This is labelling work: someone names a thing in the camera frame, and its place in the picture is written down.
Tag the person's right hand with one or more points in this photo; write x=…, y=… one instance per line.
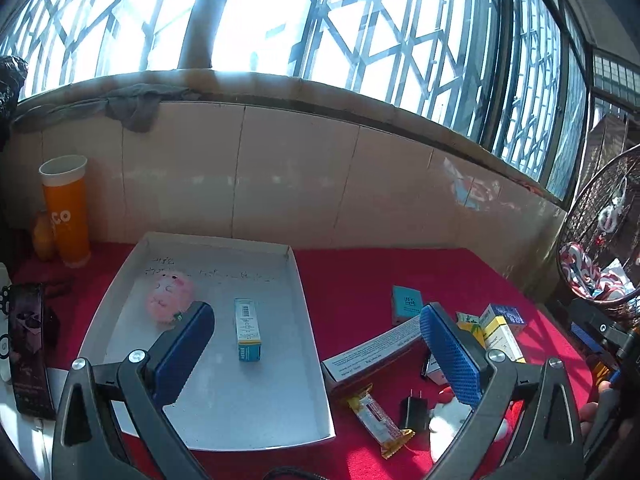
x=590, y=415

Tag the grey drain pipe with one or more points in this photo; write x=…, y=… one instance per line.
x=200, y=20

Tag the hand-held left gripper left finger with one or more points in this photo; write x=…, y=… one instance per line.
x=185, y=345

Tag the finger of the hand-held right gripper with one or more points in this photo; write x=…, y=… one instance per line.
x=579, y=332

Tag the white plush toy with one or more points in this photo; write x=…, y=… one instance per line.
x=445, y=425

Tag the long white sealant box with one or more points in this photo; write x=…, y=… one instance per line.
x=370, y=355

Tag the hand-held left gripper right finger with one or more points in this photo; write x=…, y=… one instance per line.
x=450, y=355

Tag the brown woven panel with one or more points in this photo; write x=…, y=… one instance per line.
x=607, y=140

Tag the hanging plush ornament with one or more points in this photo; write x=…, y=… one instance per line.
x=611, y=215

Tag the yellow snack bar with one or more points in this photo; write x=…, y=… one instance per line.
x=375, y=415

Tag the grey cloth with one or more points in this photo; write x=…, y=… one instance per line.
x=135, y=105

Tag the white cardboard tray box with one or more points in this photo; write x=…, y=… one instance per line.
x=280, y=360

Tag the red and white cushion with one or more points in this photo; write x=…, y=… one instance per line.
x=612, y=280
x=575, y=265

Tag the small orange bottle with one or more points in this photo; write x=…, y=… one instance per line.
x=42, y=235

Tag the orange paper cup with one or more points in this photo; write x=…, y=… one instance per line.
x=67, y=215

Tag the white device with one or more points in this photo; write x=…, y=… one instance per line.
x=4, y=320

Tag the black plastic bag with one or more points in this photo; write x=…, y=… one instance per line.
x=7, y=90

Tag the hanging wicker chair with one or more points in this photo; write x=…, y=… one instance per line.
x=600, y=180

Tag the red tablecloth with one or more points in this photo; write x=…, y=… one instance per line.
x=360, y=280

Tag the red white blue small box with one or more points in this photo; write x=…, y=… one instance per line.
x=432, y=372

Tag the black patterned bag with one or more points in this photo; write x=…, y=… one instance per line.
x=27, y=350

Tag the black charger plug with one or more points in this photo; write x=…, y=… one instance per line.
x=414, y=412

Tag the yellow and white box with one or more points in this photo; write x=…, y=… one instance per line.
x=502, y=342

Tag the pink plush toy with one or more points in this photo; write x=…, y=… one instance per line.
x=167, y=292

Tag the small teal and white box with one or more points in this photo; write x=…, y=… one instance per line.
x=247, y=327

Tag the white and blue box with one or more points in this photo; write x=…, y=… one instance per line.
x=507, y=315

